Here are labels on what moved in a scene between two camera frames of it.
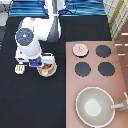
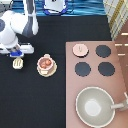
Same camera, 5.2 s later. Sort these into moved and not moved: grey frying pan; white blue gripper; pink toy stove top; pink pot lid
Moved: white blue gripper
Not moved: grey frying pan; pink pot lid; pink toy stove top
